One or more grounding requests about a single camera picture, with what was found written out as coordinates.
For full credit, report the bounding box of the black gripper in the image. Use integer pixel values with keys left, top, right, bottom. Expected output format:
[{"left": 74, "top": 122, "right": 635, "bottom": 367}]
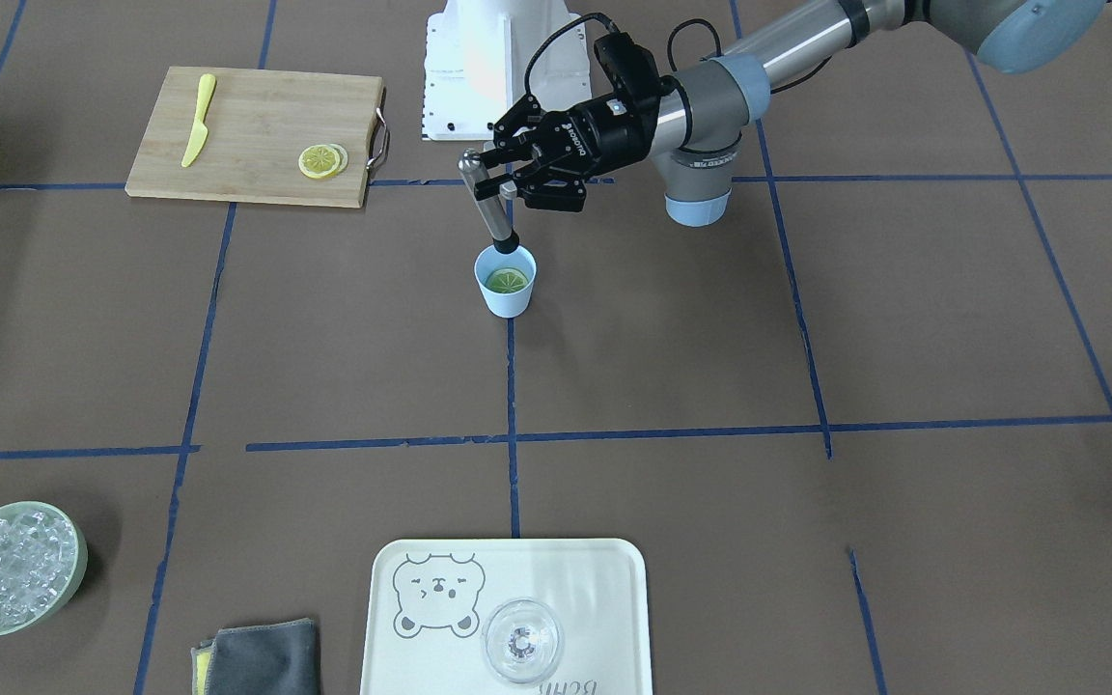
[{"left": 475, "top": 95, "right": 661, "bottom": 212}]

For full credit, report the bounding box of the steel muddler black tip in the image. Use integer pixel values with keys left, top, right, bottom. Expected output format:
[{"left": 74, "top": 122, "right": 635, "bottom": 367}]
[{"left": 458, "top": 150, "right": 522, "bottom": 257}]

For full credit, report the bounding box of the lemon slice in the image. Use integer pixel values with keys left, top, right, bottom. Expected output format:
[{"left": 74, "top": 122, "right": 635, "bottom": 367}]
[
  {"left": 485, "top": 267, "right": 532, "bottom": 294},
  {"left": 327, "top": 143, "right": 348, "bottom": 175},
  {"left": 297, "top": 143, "right": 337, "bottom": 180}
]

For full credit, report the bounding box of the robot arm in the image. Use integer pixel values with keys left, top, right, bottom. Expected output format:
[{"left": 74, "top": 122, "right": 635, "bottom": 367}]
[{"left": 459, "top": 1, "right": 1104, "bottom": 240}]

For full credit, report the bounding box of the blue paper cup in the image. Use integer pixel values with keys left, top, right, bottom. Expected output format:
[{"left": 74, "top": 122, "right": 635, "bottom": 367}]
[{"left": 473, "top": 245, "right": 538, "bottom": 320}]

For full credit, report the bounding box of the bamboo cutting board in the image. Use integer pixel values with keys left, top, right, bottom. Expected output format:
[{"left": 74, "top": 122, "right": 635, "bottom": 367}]
[{"left": 125, "top": 66, "right": 385, "bottom": 209}]

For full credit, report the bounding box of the yellow plastic knife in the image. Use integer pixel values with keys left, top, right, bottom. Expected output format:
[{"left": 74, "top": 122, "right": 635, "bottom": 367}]
[{"left": 181, "top": 73, "right": 217, "bottom": 168}]

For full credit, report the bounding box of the cream bear print tray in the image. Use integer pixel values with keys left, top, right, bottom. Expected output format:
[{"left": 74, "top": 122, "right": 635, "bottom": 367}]
[{"left": 359, "top": 540, "right": 653, "bottom": 694}]

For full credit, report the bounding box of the clear wine glass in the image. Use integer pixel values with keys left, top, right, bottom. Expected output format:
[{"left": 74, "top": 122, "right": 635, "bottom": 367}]
[{"left": 483, "top": 598, "right": 565, "bottom": 686}]

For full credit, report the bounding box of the folded grey cloth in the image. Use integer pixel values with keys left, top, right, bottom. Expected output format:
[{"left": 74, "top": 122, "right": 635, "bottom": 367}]
[{"left": 190, "top": 619, "right": 320, "bottom": 694}]

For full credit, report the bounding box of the green bowl of ice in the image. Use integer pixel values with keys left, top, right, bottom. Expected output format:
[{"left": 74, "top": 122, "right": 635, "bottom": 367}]
[{"left": 0, "top": 502, "right": 89, "bottom": 637}]

